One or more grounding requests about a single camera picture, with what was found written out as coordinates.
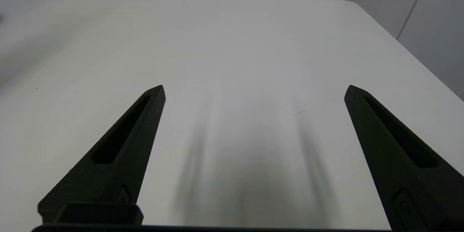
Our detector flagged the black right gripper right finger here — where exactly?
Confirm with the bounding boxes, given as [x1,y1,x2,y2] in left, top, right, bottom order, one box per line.
[344,85,464,231]

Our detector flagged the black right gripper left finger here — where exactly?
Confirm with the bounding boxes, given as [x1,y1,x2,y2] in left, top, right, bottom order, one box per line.
[38,85,166,224]

